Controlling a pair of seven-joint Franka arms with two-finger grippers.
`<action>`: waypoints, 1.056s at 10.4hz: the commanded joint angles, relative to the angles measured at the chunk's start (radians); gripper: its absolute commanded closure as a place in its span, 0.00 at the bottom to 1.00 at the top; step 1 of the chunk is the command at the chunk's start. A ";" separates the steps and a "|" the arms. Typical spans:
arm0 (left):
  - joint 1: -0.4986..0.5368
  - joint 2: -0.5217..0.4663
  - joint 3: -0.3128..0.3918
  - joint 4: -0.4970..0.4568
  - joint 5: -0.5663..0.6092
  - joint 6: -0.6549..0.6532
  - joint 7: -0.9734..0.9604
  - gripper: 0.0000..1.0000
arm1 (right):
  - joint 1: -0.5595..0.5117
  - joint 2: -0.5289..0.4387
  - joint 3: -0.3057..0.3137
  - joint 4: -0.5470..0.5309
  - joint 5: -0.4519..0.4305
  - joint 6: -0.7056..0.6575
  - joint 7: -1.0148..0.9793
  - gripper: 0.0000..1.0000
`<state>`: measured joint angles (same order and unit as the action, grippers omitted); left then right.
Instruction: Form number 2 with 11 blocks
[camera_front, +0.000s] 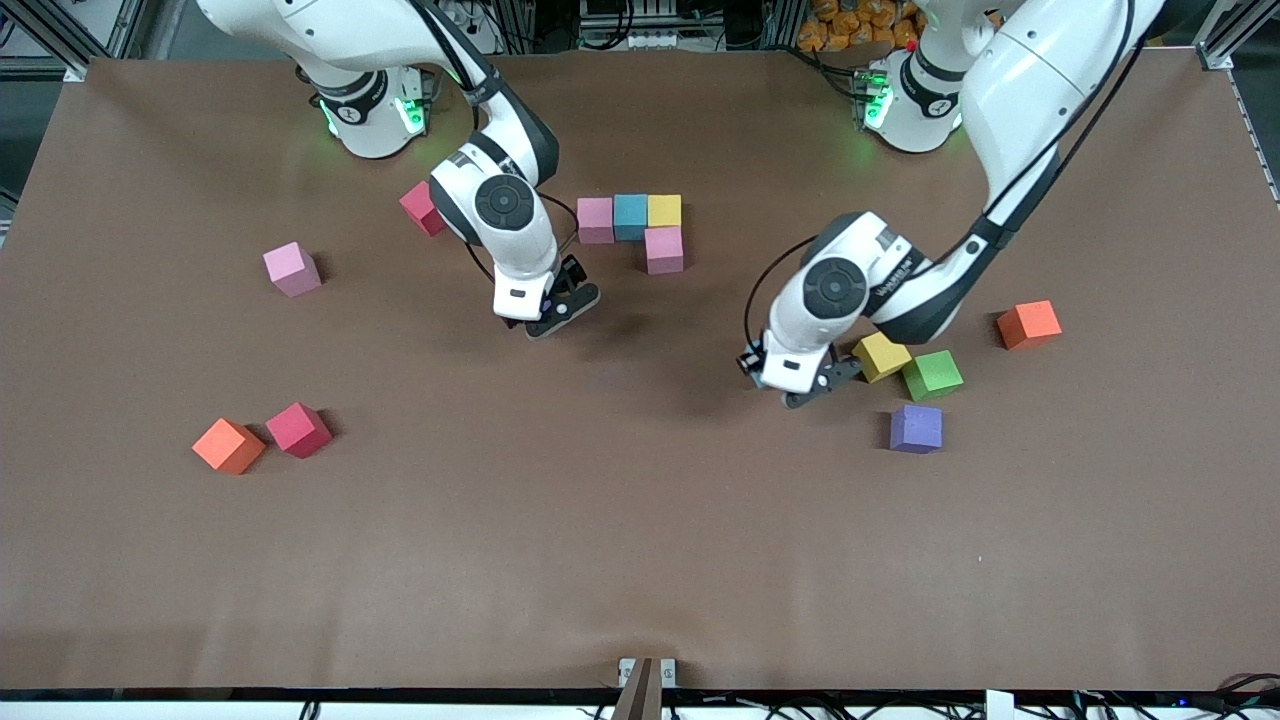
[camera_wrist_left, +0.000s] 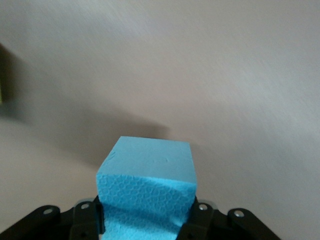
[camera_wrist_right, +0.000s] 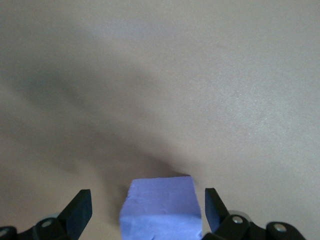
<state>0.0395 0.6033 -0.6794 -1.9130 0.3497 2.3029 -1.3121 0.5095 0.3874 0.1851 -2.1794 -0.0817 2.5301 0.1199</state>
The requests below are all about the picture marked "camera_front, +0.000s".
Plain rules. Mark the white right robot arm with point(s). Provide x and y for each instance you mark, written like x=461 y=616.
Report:
x=505 y=205

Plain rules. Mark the aluminium frame rail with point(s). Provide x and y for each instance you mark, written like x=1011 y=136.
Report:
x=640 y=695

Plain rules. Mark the blue foam cube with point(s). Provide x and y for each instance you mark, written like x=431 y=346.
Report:
x=630 y=217

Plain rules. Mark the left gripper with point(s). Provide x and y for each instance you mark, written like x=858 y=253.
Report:
x=751 y=360

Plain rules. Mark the white power strip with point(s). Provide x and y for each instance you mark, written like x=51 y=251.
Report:
x=468 y=25

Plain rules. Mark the orange snack bag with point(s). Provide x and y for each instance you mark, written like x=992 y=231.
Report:
x=830 y=35

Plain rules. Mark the green foam cube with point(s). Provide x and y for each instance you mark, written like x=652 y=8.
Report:
x=932 y=376

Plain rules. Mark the orange foam cube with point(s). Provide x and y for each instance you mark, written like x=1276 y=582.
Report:
x=1028 y=325
x=225 y=447

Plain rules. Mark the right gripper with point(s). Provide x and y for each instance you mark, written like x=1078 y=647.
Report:
x=571 y=271

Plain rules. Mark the silver aluminium frame post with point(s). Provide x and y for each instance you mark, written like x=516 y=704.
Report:
x=1214 y=58
x=75 y=72

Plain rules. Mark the crimson foam cube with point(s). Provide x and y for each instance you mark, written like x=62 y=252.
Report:
x=297 y=430
x=418 y=208

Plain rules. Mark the brown table mat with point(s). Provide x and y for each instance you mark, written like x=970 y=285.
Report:
x=640 y=560

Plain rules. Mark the yellow foam cube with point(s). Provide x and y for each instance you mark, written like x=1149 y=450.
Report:
x=883 y=357
x=664 y=210

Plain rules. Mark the white equipment box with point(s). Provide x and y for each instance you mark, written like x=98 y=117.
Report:
x=650 y=38

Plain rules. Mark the pink foam cube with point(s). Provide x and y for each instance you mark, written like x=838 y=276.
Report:
x=292 y=270
x=664 y=250
x=595 y=222

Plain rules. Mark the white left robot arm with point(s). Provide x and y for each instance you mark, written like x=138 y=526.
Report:
x=835 y=290

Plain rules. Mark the silver camera pole bracket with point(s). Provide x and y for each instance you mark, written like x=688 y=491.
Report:
x=626 y=668

